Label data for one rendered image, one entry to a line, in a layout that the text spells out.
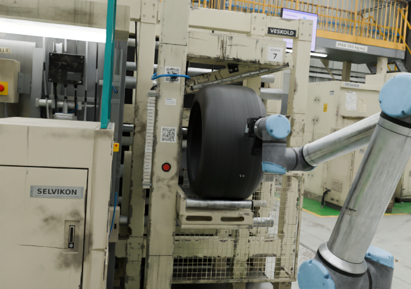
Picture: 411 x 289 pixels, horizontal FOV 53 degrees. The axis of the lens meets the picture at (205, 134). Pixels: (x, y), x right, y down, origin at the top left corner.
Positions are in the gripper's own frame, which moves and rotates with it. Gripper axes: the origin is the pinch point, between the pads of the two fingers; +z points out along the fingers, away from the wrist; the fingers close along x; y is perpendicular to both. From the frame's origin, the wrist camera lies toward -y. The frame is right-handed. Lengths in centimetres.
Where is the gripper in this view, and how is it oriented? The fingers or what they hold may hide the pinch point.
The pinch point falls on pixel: (248, 136)
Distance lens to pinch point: 187.6
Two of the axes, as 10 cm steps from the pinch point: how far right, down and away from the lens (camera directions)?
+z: -2.1, 0.6, 9.8
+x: -9.8, -0.6, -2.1
